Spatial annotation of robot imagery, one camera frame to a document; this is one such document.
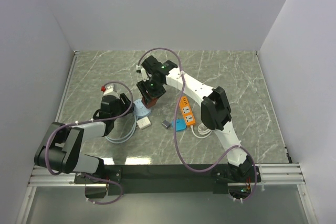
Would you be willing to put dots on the round light blue power strip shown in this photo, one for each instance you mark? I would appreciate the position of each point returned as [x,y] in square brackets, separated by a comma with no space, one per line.
[140,110]

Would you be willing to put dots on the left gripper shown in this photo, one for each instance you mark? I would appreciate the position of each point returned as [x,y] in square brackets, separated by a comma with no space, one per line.
[127,106]

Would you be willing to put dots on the white square plug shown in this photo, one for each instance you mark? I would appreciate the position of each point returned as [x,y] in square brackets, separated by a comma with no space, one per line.
[143,123]

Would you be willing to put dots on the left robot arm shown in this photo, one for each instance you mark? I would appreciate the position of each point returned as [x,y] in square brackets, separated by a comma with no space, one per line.
[59,150]

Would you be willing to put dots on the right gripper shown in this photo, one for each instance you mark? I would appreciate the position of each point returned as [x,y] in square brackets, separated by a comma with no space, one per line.
[143,86]

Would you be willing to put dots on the aluminium rail frame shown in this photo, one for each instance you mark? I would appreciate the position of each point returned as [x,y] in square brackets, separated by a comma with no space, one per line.
[279,174]

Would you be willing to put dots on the red cube socket adapter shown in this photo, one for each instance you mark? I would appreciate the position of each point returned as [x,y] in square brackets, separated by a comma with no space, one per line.
[149,104]

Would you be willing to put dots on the orange power strip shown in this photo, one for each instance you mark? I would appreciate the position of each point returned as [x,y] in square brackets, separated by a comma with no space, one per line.
[186,112]

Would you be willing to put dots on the small grey charger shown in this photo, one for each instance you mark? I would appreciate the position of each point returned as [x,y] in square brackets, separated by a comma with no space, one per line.
[166,124]

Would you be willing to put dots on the blue square adapter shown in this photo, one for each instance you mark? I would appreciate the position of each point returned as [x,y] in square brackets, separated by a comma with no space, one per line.
[179,125]

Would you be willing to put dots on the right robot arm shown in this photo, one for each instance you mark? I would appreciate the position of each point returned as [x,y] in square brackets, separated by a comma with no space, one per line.
[215,109]

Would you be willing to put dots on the black base beam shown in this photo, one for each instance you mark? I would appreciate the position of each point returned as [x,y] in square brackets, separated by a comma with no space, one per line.
[140,179]

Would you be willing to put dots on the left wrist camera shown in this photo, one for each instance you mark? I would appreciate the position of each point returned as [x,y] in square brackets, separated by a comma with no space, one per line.
[109,90]

